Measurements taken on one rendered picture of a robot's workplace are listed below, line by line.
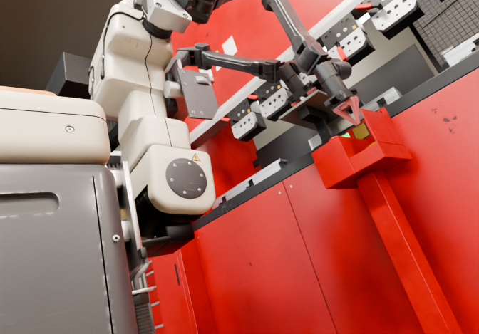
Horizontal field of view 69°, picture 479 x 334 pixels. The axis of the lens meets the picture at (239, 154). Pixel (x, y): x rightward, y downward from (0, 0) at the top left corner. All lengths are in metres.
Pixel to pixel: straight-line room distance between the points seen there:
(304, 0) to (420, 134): 0.84
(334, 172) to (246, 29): 1.08
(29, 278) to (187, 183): 0.41
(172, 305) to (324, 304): 0.76
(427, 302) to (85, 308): 0.77
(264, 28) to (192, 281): 1.25
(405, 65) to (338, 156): 1.04
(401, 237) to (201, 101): 0.62
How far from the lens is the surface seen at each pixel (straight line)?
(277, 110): 1.61
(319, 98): 1.25
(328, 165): 1.03
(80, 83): 2.12
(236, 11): 1.99
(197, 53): 1.61
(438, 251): 1.16
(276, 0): 1.31
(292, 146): 2.18
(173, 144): 0.84
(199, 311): 1.70
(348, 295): 1.29
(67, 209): 0.53
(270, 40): 1.74
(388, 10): 1.47
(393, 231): 1.00
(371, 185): 1.02
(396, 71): 1.98
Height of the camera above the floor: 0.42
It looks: 23 degrees up
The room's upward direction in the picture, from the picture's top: 18 degrees counter-clockwise
